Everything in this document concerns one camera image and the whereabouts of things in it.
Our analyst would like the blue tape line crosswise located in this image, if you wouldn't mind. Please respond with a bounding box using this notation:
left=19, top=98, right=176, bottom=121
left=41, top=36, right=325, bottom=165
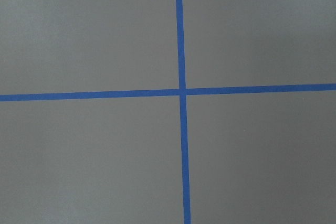
left=1, top=83, right=335, bottom=102

